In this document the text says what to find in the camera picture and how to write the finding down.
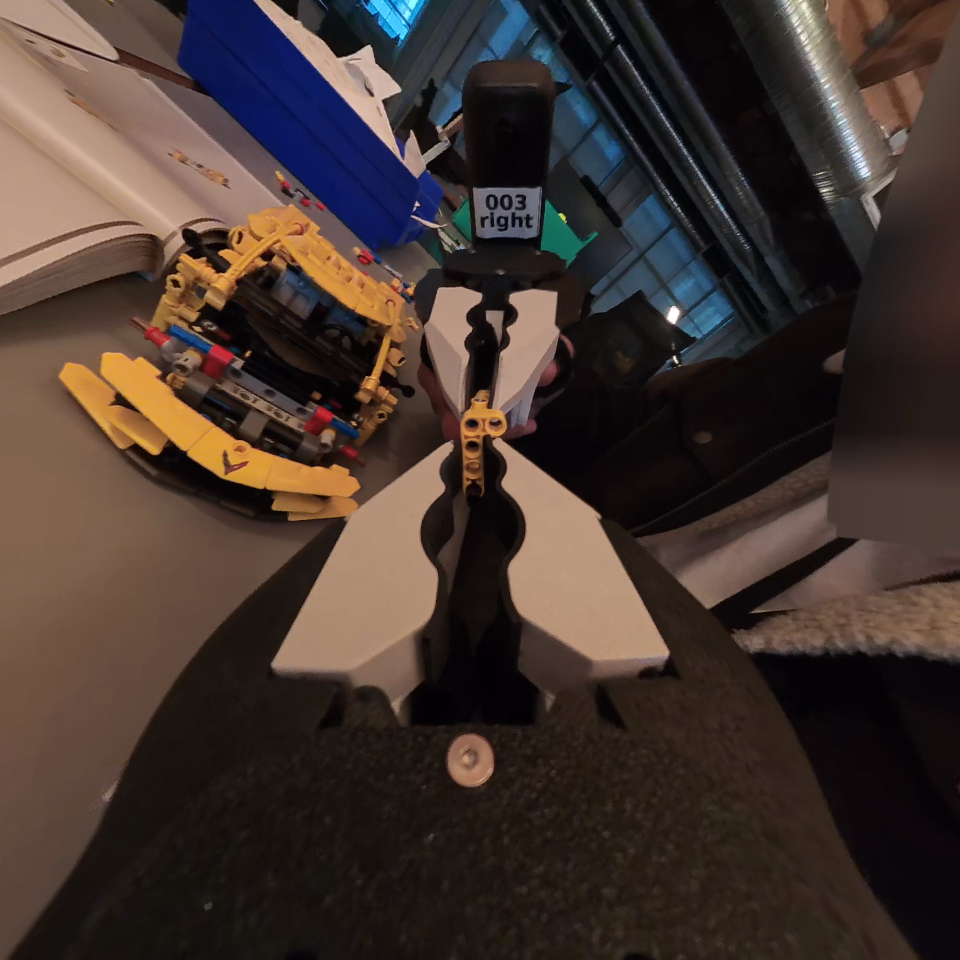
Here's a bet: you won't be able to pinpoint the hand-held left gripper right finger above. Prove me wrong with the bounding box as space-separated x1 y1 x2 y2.
483 438 670 725

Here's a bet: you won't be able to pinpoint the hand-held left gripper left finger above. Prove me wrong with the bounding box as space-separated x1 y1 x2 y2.
271 441 468 725

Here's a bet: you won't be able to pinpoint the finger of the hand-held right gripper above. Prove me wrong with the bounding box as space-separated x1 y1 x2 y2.
423 286 483 423
489 288 561 425

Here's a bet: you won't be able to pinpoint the yellow connector brick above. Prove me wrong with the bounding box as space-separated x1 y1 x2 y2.
459 390 510 500

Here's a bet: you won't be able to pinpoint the yellow toy brick car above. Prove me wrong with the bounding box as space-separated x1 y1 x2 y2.
58 206 421 522

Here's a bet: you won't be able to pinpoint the person's right forearm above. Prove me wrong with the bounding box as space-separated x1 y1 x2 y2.
525 300 856 526

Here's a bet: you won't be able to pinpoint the grey desk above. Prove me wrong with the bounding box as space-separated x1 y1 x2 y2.
0 0 451 960

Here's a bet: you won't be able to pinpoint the person's right hand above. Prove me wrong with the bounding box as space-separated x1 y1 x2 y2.
516 336 579 440

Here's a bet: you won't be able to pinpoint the scattered small coloured bricks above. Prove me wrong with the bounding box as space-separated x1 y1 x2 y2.
273 171 417 301

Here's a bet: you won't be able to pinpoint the white shirt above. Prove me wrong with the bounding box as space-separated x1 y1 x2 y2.
660 510 960 612

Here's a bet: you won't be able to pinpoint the crumpled white paper wrappers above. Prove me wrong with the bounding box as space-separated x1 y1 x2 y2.
255 0 444 226

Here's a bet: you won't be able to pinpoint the blue plastic bin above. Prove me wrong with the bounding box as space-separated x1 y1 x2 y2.
178 0 445 249

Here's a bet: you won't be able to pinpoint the white instruction booklet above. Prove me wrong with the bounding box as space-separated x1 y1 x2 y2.
0 15 264 316

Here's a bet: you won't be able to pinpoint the silver ventilation duct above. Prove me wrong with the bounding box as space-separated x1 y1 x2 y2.
720 0 897 196

